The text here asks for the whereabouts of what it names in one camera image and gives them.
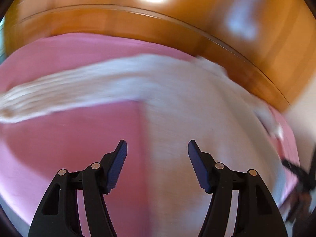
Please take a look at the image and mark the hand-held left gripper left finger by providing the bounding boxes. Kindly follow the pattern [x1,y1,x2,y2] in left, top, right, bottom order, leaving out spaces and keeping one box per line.
[28,140,128,237]

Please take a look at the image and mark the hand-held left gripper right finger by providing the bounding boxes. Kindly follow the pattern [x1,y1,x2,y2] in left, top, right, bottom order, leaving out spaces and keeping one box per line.
[188,140,289,237]

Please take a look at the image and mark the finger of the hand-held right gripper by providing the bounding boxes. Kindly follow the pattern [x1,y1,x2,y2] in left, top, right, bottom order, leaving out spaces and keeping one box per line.
[282,158,309,181]

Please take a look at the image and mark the white knit garment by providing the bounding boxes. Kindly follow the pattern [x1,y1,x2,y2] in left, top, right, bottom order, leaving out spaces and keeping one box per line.
[0,54,300,237]

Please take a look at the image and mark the pink bed sheet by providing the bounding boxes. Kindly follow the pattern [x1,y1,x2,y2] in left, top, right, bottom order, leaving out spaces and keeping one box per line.
[0,33,301,237]

